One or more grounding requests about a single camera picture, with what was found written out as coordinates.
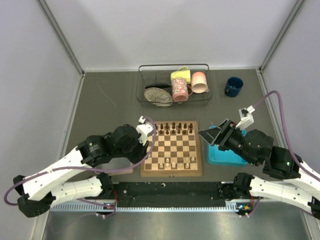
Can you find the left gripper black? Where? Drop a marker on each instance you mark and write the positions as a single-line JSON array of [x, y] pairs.
[[141, 153]]

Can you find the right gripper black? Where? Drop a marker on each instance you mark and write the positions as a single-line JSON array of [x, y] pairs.
[[219, 135]]

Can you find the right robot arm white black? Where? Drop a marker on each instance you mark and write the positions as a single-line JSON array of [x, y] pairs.
[[299, 184]]

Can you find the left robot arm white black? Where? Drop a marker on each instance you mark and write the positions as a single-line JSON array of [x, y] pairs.
[[77, 175]]

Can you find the wooden chess board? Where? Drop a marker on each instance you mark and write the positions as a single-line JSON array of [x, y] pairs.
[[175, 144]]

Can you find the blue plastic tray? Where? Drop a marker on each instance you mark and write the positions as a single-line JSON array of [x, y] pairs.
[[224, 158]]

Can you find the metal tray pink rim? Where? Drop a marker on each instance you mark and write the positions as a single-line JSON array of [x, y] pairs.
[[117, 164]]

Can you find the dark blue mug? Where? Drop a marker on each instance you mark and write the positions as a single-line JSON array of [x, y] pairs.
[[233, 86]]

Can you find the speckled ceramic plate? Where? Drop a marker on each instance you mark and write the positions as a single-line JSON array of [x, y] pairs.
[[158, 97]]

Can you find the pink white mug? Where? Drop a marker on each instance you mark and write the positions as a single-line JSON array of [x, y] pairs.
[[199, 83]]

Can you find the pink patterned mug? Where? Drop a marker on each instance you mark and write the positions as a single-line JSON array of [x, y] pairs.
[[181, 91]]

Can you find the yellow mug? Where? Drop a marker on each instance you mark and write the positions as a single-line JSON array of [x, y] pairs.
[[183, 72]]

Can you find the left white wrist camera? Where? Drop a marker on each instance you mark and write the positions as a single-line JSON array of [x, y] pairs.
[[145, 128]]

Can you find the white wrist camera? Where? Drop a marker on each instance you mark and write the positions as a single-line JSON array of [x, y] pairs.
[[246, 117], [145, 128]]

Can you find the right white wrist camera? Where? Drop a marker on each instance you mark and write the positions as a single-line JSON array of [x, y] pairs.
[[246, 117]]

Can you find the black wire dish rack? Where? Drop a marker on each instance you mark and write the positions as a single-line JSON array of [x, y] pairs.
[[164, 85]]

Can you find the aluminium front rail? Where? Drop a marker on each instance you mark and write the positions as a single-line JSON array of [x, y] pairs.
[[70, 191]]

